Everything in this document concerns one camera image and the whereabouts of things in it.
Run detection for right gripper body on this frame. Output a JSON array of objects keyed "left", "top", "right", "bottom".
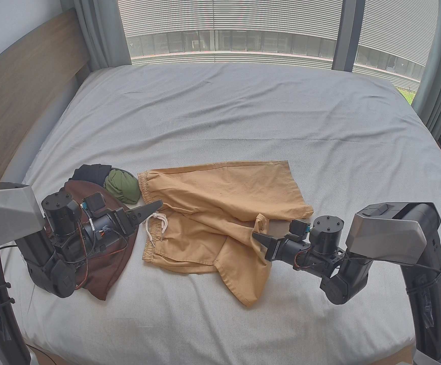
[{"left": 264, "top": 236, "right": 311, "bottom": 268}]

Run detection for tan shorts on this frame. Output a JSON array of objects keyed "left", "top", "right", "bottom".
[{"left": 137, "top": 160, "right": 315, "bottom": 307}]

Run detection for black garment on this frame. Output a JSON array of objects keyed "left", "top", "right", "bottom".
[{"left": 72, "top": 163, "right": 113, "bottom": 187}]

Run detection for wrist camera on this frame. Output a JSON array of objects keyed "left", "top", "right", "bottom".
[
  {"left": 82, "top": 192, "right": 108, "bottom": 220},
  {"left": 287, "top": 219, "right": 311, "bottom": 240}
]

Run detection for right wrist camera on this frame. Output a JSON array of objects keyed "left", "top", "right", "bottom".
[{"left": 287, "top": 219, "right": 311, "bottom": 240}]

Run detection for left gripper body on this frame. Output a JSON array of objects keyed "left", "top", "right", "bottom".
[{"left": 88, "top": 207, "right": 138, "bottom": 243}]

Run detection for window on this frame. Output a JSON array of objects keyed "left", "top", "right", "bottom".
[{"left": 114, "top": 0, "right": 441, "bottom": 92}]

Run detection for green garment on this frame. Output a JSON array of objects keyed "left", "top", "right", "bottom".
[{"left": 104, "top": 168, "right": 140, "bottom": 205}]

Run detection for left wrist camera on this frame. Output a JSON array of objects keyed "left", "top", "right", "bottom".
[{"left": 82, "top": 192, "right": 108, "bottom": 220}]

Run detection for bed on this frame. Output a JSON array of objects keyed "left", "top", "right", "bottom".
[{"left": 0, "top": 8, "right": 441, "bottom": 365}]

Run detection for brown garment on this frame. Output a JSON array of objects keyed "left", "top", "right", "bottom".
[{"left": 64, "top": 180, "right": 139, "bottom": 301}]

